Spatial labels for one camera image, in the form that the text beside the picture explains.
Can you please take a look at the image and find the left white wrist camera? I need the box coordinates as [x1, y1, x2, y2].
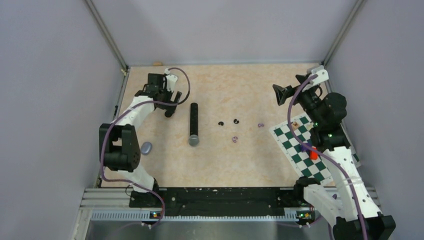
[164, 68, 178, 93]

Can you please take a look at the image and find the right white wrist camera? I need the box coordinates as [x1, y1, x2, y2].
[302, 65, 330, 92]

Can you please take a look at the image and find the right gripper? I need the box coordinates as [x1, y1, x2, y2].
[272, 74, 324, 127]

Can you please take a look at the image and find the grey purple earbud case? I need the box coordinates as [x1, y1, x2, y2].
[140, 141, 153, 156]

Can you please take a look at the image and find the grey slotted cable duct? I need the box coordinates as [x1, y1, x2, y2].
[90, 210, 307, 222]

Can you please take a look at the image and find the aluminium frame rail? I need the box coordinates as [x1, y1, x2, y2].
[80, 187, 131, 209]

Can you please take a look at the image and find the green white chessboard mat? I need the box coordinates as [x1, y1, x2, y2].
[268, 111, 362, 187]

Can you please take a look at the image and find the red orange block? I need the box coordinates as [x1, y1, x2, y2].
[309, 151, 319, 161]

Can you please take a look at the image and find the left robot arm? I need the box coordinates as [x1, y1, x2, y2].
[99, 73, 182, 207]

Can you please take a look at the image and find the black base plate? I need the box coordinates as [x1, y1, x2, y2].
[129, 187, 318, 220]

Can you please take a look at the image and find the small wooden cork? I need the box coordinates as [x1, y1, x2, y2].
[152, 61, 163, 67]

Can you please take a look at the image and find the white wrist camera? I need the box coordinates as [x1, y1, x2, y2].
[302, 65, 330, 92]
[164, 68, 178, 93]

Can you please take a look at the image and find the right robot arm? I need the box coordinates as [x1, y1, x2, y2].
[272, 73, 396, 240]

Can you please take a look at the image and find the purple chess piece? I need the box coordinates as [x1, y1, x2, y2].
[300, 143, 310, 152]

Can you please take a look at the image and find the black microphone grey head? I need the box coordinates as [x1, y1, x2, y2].
[188, 102, 200, 147]

